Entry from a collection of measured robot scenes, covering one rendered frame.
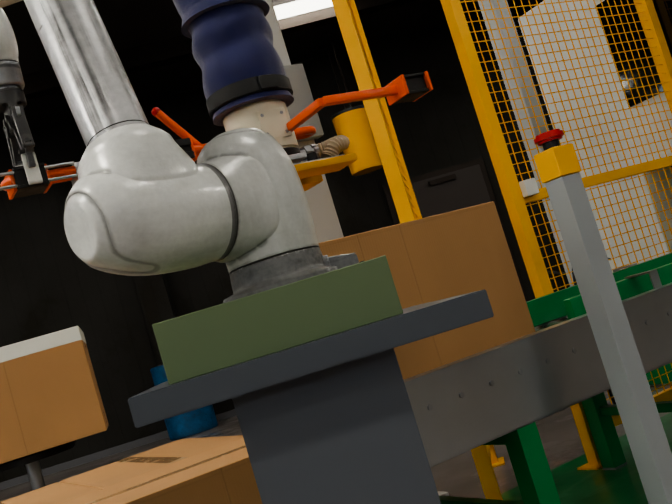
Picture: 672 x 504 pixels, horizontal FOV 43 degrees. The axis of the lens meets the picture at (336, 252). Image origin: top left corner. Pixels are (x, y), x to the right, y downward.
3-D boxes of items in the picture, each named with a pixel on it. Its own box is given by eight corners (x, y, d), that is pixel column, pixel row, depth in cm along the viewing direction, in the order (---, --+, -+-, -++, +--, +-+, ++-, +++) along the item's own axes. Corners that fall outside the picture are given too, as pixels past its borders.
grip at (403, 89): (414, 101, 222) (408, 83, 222) (433, 89, 214) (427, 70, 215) (388, 106, 217) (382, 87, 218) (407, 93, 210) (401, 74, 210)
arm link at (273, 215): (341, 240, 139) (302, 113, 141) (254, 257, 127) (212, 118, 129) (282, 265, 151) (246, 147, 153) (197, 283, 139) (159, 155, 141)
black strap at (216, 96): (271, 114, 239) (267, 101, 239) (309, 83, 219) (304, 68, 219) (197, 126, 227) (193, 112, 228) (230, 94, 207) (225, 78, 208)
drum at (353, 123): (391, 161, 992) (372, 101, 998) (351, 171, 985) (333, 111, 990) (383, 169, 1038) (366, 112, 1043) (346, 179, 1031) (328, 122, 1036)
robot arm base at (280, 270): (364, 266, 131) (353, 231, 131) (224, 308, 130) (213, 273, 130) (358, 274, 149) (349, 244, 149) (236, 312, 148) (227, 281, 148)
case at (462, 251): (446, 360, 262) (407, 235, 265) (539, 342, 229) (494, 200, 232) (281, 421, 229) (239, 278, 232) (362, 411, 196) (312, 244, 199)
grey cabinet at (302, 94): (319, 138, 341) (297, 67, 344) (325, 134, 337) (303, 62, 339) (275, 146, 331) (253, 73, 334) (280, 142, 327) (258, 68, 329)
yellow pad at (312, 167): (339, 171, 227) (334, 153, 227) (358, 159, 218) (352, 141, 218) (224, 195, 209) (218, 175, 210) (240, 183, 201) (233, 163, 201)
